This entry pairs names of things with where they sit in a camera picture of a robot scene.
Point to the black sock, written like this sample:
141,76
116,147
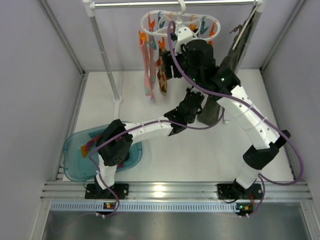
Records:
127,157

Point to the beige argyle sock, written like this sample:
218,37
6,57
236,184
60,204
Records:
161,77

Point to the grey slotted cable duct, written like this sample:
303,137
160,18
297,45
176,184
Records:
126,206

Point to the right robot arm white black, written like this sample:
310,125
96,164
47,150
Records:
266,139

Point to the olive green hanging garment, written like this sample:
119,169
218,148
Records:
225,79

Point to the white garment hanger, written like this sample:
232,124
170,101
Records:
237,40

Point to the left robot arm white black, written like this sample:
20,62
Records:
114,143

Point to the teal plastic basin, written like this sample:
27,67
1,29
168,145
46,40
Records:
79,169

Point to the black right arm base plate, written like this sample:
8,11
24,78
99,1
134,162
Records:
225,192

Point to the silver clothes rack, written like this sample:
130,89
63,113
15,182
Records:
91,7

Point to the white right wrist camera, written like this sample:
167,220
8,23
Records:
184,35

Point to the pink patterned sock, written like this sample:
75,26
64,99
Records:
152,70
148,91

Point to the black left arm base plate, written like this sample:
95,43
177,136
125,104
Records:
94,192

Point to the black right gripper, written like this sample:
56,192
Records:
169,65

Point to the maroon purple orange sock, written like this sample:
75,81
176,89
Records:
86,147

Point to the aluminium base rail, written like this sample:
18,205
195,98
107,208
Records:
60,190

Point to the white clip hanger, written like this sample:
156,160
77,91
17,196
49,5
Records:
155,23

